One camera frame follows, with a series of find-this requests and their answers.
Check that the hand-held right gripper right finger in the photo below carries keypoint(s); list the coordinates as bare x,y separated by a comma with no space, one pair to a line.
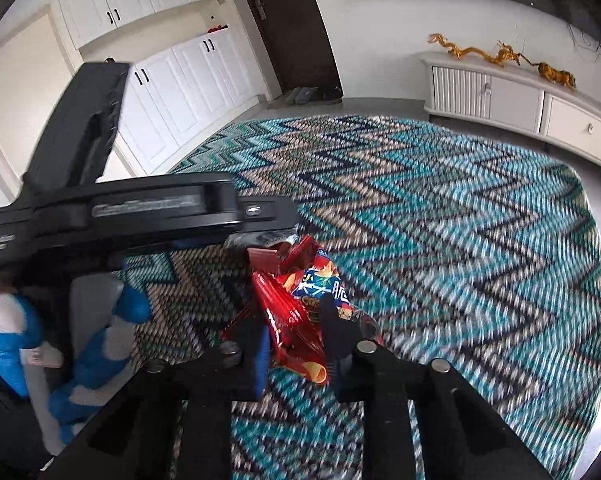
336,355

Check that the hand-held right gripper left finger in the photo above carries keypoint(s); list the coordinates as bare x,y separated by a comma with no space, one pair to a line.
260,365

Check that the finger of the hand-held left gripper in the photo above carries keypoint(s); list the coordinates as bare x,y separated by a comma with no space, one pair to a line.
85,120
145,225

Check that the red crinkled plastic wrapper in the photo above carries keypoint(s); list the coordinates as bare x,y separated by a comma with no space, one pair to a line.
285,320

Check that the multicoloured snack packet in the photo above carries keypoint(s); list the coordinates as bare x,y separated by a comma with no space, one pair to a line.
318,285

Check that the dark red small wrapper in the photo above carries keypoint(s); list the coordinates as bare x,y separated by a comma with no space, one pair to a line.
263,259

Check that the silver black wrapper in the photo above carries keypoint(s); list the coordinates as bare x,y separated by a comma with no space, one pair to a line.
260,239

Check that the person's left hand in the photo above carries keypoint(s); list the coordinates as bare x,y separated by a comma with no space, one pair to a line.
130,305

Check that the white cupboard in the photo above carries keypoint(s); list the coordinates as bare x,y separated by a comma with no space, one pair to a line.
180,95

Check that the zigzag patterned blanket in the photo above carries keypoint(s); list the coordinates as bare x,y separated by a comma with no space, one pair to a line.
430,260

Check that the small red shelf items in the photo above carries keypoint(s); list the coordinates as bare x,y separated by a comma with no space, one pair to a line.
218,28

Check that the pair of grey slippers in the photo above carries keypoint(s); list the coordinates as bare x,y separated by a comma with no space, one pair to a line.
303,95

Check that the dark brown door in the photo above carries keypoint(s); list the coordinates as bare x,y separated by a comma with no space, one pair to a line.
290,25

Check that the pair of dark shoes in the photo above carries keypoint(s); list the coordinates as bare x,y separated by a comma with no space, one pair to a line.
332,92

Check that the white television cabinet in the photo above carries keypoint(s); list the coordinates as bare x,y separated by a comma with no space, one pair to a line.
515,95

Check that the golden dragon figurine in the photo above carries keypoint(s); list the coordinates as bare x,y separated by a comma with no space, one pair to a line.
506,55

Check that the golden tiger figurine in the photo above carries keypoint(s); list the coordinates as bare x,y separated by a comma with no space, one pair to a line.
555,75

